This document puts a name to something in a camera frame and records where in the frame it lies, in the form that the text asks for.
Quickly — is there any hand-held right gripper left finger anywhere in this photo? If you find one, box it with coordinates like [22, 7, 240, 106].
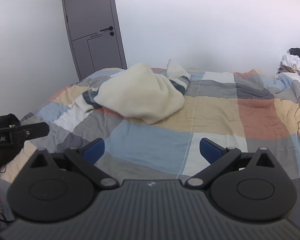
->
[30, 138, 119, 189]

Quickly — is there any grey door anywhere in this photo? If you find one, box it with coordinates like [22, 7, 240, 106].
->
[60, 0, 128, 82]

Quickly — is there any cream striped sweater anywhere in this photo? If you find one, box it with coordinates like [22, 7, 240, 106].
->
[75, 59, 192, 125]

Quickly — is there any black door handle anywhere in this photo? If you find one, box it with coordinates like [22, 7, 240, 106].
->
[100, 26, 115, 37]

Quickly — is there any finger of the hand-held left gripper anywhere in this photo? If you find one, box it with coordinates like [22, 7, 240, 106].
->
[9, 122, 50, 145]

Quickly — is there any checked patchwork quilt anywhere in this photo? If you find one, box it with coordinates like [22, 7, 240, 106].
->
[0, 67, 300, 232]

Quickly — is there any white crumpled cloth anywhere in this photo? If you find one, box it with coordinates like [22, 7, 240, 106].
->
[281, 52, 300, 72]

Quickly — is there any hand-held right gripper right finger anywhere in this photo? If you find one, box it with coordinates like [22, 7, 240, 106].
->
[185, 138, 277, 189]

